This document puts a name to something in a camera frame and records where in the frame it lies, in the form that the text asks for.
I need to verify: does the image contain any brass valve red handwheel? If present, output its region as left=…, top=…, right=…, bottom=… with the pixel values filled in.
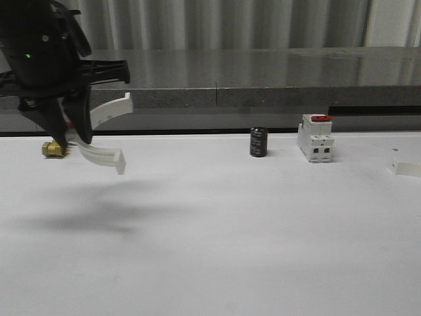
left=41, top=140, right=74, bottom=158

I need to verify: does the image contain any white half pipe clamp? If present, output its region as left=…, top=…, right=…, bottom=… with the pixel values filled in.
left=64, top=92, right=133, bottom=176
left=389, top=159, right=421, bottom=178

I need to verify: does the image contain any white circuit breaker red switch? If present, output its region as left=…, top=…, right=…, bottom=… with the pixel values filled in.
left=297, top=114, right=334, bottom=163

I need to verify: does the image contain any grey stone counter ledge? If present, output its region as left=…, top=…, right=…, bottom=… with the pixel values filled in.
left=0, top=45, right=421, bottom=138

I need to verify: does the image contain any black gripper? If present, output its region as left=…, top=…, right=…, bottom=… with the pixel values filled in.
left=1, top=1, right=130, bottom=149

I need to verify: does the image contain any black cylindrical capacitor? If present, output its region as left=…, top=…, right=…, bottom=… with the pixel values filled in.
left=249, top=127, right=268, bottom=157

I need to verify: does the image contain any white pleated curtain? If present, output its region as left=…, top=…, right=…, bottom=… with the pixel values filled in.
left=67, top=0, right=420, bottom=50

